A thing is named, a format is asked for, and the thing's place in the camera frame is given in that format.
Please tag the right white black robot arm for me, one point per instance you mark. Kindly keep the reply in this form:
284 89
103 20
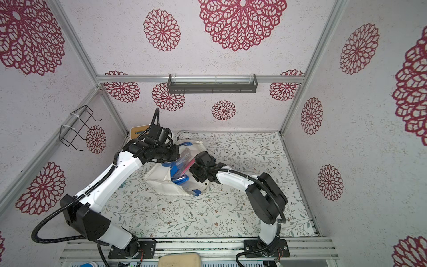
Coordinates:
265 197

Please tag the white wooden-top tissue box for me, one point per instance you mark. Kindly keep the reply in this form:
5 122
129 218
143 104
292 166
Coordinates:
135 132

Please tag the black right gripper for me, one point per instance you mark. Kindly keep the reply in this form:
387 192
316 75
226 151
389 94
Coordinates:
200 168

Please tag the white canvas cartoon tote bag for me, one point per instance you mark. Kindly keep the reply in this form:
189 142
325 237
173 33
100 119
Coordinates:
159 176

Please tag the clear plastic compass set case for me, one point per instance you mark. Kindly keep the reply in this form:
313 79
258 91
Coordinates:
184 159

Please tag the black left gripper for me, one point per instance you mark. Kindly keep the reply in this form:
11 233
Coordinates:
176 153

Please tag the black wire wall rack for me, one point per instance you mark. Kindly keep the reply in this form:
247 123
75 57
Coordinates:
70 131

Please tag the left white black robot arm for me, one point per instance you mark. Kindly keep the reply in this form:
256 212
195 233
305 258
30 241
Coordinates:
82 212

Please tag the floral table mat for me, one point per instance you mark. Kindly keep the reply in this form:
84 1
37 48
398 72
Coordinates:
220 211

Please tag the pink plastic pencil case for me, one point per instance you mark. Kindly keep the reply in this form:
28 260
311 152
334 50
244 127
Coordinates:
188 166

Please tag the blue plastic box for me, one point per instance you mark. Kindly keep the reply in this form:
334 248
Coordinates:
180 180

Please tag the white round alarm clock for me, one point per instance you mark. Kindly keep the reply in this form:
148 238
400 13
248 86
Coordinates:
184 135

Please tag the beige cushioned pad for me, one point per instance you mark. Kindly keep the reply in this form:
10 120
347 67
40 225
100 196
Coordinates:
180 260

